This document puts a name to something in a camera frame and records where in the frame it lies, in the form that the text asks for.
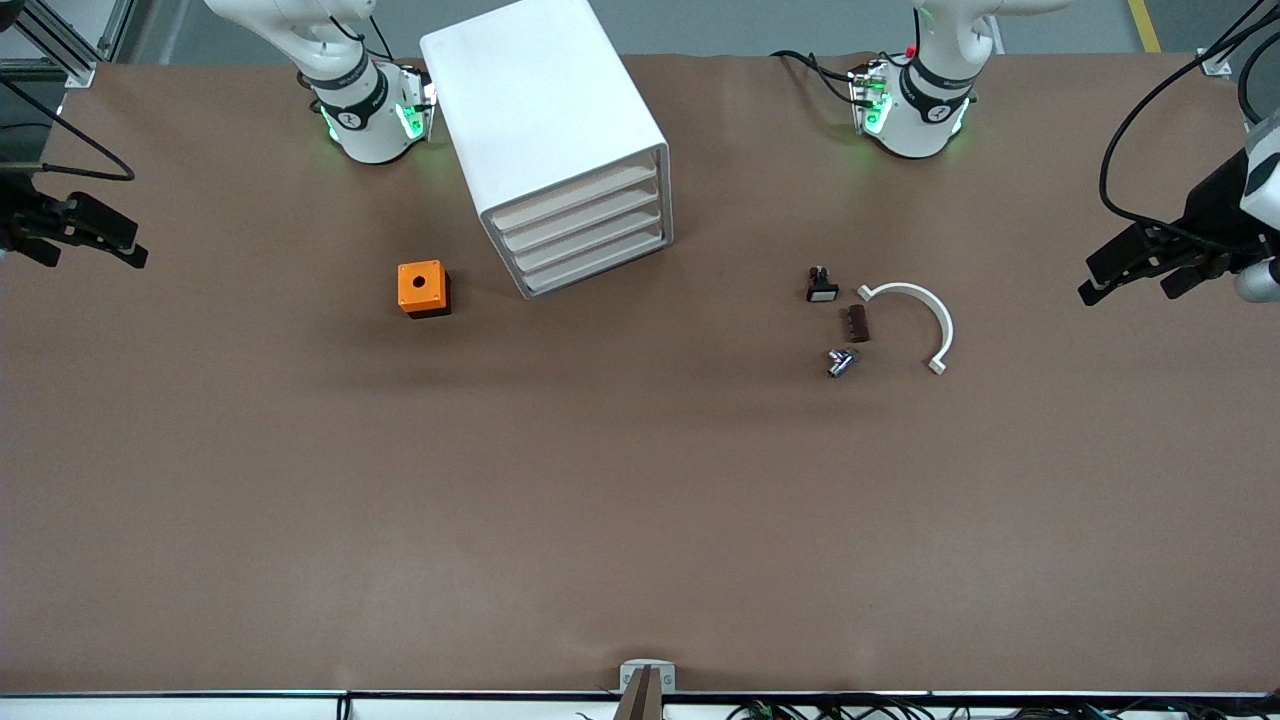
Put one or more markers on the white plastic drawer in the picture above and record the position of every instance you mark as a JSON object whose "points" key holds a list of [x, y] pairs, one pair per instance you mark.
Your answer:
{"points": [[580, 244], [580, 266], [580, 221], [580, 195]]}

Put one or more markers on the orange button enclosure box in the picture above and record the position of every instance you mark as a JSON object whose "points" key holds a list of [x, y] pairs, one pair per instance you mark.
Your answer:
{"points": [[418, 282]]}

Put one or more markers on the black square push button switch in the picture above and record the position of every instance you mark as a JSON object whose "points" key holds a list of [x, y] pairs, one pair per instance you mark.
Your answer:
{"points": [[822, 288]]}

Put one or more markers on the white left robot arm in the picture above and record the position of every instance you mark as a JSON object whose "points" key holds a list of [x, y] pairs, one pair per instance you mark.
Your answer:
{"points": [[920, 120]]}

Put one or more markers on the white table edge rail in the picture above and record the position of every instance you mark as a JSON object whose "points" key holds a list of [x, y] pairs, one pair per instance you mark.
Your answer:
{"points": [[200, 708]]}

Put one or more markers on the grey arm base connector box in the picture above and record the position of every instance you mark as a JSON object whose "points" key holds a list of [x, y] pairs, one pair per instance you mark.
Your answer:
{"points": [[415, 110], [870, 100]]}

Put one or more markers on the white drawer cabinet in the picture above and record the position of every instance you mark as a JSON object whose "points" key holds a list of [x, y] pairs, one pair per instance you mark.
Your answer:
{"points": [[530, 100]]}

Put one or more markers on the aluminium frame profile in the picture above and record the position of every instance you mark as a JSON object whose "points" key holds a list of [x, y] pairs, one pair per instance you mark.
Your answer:
{"points": [[1225, 58], [60, 45]]}

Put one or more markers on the brown terminal block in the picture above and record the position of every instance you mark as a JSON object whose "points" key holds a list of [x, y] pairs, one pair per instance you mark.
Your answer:
{"points": [[860, 324]]}

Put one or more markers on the white curved bracket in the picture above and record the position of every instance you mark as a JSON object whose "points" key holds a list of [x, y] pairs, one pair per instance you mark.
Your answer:
{"points": [[943, 320]]}

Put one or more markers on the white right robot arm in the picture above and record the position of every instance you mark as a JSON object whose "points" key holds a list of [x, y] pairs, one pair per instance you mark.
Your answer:
{"points": [[365, 130]]}

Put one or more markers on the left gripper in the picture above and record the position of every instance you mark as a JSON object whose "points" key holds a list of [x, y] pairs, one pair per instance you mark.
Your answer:
{"points": [[1214, 208]]}

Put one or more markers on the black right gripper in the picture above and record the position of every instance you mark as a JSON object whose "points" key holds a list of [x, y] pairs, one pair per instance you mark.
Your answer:
{"points": [[22, 218]]}

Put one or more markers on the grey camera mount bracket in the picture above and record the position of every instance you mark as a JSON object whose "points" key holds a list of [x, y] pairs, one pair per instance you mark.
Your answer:
{"points": [[648, 690]]}

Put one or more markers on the silver key switch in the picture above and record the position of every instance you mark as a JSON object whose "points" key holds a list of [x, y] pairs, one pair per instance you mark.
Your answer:
{"points": [[840, 362]]}

